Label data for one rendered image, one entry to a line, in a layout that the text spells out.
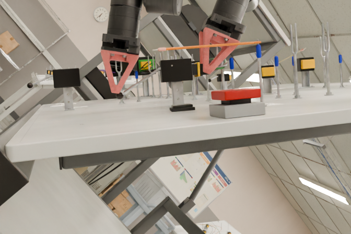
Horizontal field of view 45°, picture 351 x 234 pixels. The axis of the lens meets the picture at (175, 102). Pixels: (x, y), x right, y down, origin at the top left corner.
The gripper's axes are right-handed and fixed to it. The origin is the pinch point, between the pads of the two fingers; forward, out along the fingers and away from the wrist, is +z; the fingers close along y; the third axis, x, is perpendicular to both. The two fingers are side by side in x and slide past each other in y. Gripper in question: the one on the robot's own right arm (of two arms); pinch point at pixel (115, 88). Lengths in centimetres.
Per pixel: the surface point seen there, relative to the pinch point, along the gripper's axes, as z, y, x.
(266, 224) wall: 290, 866, -363
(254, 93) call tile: -2.1, -26.0, -18.0
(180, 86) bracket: -1.8, -1.2, -11.6
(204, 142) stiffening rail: 6.0, -16.2, -14.4
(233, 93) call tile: -1.8, -26.5, -15.2
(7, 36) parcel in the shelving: -51, 665, 210
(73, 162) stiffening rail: 10.4, -19.4, 3.9
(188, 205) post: 40, 72, -29
